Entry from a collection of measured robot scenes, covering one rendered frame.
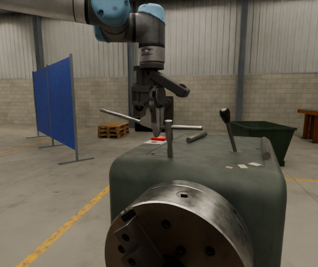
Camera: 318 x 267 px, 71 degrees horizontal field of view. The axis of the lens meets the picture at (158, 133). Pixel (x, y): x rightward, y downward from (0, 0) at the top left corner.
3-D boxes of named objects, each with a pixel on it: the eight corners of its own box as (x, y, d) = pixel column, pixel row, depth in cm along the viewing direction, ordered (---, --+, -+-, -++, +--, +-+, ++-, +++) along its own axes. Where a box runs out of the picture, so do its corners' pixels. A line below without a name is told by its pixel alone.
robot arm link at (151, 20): (134, 11, 65) (163, 13, 66) (135, 51, 67) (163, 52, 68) (135, 0, 58) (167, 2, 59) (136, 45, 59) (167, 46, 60)
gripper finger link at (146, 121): (142, 136, 69) (142, 106, 68) (160, 138, 67) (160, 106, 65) (137, 138, 66) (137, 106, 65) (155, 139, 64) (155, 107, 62)
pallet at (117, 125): (110, 132, 923) (109, 122, 916) (129, 133, 909) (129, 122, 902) (97, 138, 801) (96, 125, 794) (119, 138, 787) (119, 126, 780)
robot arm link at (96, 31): (89, -1, 53) (135, 2, 54) (96, 16, 64) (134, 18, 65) (91, 34, 54) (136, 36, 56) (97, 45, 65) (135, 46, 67)
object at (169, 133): (174, 155, 69) (172, 119, 65) (172, 158, 67) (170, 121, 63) (168, 154, 69) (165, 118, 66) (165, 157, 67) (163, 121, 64)
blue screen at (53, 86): (25, 138, 797) (19, 70, 760) (50, 135, 847) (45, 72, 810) (58, 165, 481) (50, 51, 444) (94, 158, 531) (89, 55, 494)
